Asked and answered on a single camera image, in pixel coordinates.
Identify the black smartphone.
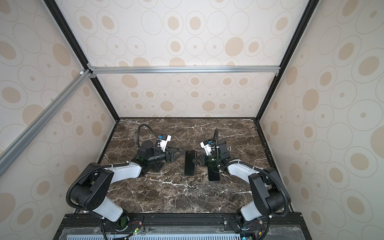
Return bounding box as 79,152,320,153
184,151,197,176
208,167,220,182

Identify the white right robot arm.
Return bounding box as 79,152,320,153
192,139,291,223

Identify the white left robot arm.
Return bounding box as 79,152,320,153
66,139,185,230

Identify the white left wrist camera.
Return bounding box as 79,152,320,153
157,135,172,152

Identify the silver aluminium rail back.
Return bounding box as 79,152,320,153
91,66,280,74

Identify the silver aluminium rail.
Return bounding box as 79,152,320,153
91,66,280,74
1,70,91,175

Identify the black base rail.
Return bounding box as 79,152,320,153
54,213,311,240

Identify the silver aluminium rail left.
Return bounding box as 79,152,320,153
1,70,91,175

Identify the black corner frame post left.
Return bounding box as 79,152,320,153
44,0,120,122

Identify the black corner frame post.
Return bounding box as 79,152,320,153
256,0,319,123
44,0,120,122

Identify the black corner frame post right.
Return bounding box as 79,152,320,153
256,0,319,123

